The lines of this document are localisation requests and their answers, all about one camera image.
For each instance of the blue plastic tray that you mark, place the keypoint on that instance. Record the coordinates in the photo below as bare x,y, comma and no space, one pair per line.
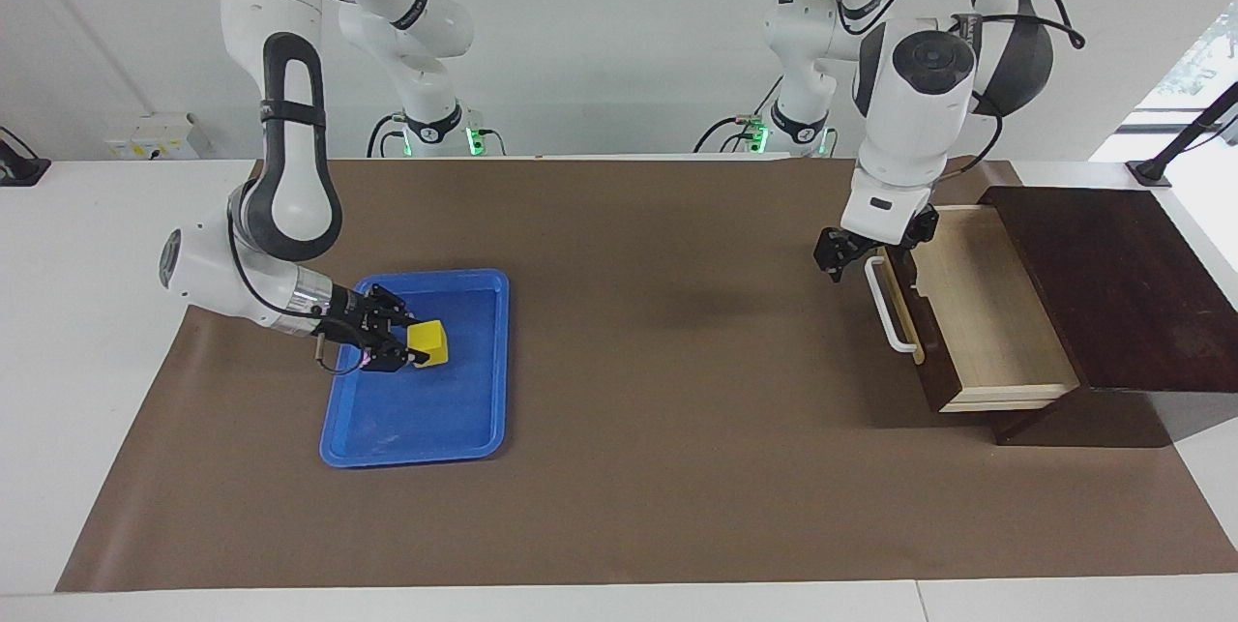
416,414

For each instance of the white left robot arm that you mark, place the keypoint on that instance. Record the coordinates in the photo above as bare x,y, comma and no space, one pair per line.
914,100

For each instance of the black table clamp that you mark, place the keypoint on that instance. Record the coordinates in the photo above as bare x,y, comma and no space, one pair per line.
19,167

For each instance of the black camera stand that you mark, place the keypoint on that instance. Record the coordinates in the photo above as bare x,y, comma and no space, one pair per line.
1185,138

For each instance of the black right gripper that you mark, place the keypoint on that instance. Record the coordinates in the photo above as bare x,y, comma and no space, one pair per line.
353,322

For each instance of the wooden drawer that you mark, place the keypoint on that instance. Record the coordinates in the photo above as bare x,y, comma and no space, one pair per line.
987,312

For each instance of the yellow block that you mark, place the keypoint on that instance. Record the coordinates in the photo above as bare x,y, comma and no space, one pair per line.
430,341

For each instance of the white wall socket box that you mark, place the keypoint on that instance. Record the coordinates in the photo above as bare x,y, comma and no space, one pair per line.
155,138

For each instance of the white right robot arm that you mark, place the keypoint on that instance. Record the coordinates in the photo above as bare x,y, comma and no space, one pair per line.
280,119

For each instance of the dark wooden cabinet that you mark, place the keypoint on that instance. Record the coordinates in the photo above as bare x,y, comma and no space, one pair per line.
1122,293

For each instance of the brown paper table mat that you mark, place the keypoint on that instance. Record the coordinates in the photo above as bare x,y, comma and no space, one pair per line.
677,467

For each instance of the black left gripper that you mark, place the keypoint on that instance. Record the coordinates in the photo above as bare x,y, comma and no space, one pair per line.
880,240

